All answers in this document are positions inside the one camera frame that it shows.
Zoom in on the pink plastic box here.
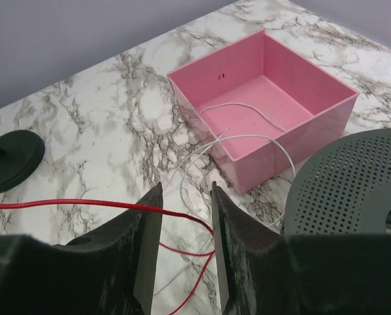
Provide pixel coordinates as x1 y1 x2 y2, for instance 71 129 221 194
168 31 359 194

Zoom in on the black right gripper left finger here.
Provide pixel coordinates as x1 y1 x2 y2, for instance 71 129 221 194
0 182 164 315

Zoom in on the black cable spool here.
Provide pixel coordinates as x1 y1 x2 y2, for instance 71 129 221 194
282 129 391 235

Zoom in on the white thin wire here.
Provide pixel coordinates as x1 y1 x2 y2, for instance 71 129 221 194
153 102 297 296

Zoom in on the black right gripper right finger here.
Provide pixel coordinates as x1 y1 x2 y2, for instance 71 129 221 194
211 184 391 314

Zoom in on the thick red cable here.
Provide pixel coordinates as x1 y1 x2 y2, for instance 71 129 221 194
0 198 216 315

